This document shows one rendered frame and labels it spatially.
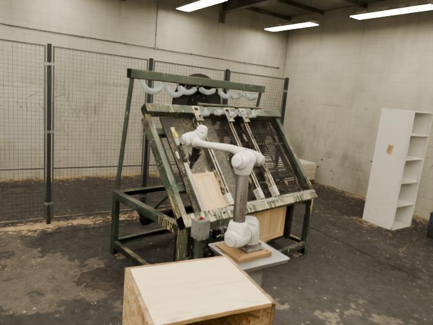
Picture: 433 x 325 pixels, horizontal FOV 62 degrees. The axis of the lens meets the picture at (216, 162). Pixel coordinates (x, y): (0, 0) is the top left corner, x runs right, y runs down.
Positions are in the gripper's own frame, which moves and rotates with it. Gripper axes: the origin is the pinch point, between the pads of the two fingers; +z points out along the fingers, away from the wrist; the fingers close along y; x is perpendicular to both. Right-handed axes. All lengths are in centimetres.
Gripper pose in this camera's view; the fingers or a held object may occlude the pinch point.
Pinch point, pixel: (191, 165)
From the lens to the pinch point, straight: 331.1
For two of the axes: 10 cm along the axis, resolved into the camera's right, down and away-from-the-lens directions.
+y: -8.4, 0.5, -5.5
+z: -2.9, 8.2, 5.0
